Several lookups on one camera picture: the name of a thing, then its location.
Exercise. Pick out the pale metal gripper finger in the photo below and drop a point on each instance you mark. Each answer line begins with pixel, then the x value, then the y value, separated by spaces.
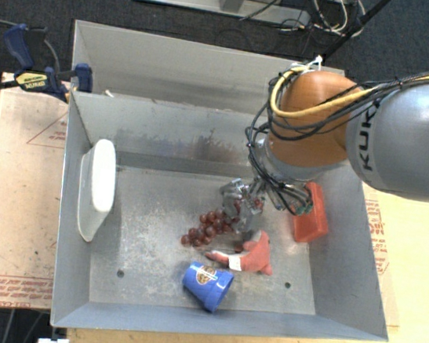
pixel 247 225
pixel 233 194

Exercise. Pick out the dark red toy grapes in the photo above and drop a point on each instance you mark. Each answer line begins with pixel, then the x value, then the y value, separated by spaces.
pixel 208 229

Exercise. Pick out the orange-red sponge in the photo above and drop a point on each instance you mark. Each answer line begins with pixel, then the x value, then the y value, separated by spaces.
pixel 310 220

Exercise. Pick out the blue plastic cup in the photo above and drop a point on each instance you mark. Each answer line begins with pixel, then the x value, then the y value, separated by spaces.
pixel 206 284

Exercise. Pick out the grey metal bin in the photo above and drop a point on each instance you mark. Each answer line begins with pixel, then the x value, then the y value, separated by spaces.
pixel 152 273

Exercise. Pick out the white oblong dish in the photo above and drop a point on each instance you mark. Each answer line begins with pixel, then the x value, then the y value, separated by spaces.
pixel 99 174

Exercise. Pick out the brown cardboard board red print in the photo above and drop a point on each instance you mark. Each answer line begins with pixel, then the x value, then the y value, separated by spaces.
pixel 16 198

